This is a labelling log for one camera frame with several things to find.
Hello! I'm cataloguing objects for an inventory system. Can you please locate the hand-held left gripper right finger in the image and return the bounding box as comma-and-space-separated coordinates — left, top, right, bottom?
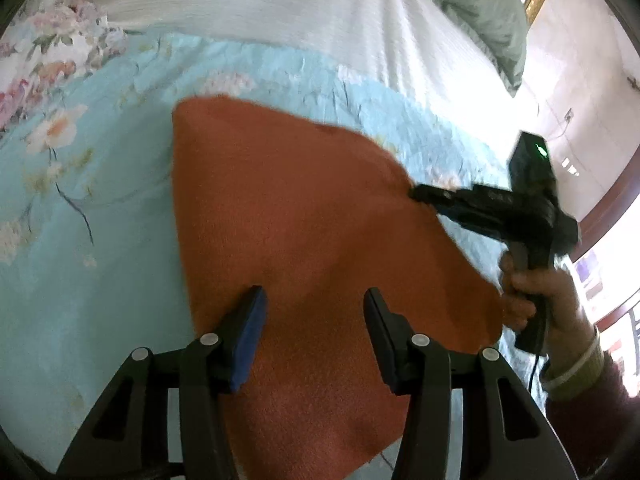
363, 287, 576, 480

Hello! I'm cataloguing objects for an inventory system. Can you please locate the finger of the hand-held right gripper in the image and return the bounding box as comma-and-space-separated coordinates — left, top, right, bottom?
436, 206, 512, 244
408, 183, 512, 212

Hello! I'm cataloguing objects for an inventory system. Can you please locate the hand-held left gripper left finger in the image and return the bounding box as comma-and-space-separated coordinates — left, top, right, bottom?
57, 285, 268, 480

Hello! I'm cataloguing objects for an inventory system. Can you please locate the orange knit sweater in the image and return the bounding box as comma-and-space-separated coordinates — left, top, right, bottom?
171, 96, 504, 480

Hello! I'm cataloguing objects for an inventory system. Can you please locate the person's right hand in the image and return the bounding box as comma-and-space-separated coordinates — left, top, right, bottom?
499, 252, 597, 347

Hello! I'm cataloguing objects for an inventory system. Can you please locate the light blue floral bed sheet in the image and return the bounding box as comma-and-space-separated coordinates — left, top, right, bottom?
0, 30, 546, 473

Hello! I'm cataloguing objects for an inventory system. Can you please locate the green pillow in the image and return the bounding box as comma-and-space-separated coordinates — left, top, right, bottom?
400, 0, 530, 94

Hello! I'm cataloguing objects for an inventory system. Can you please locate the white striped blanket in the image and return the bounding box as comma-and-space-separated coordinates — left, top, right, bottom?
75, 0, 523, 161

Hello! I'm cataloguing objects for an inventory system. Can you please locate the white pink floral cloth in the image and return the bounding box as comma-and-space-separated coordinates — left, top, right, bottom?
0, 0, 129, 134

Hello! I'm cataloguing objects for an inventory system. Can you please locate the wooden door frame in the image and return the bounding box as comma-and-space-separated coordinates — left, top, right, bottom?
570, 144, 640, 262

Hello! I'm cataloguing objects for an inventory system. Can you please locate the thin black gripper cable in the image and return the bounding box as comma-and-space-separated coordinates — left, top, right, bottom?
527, 354, 545, 402

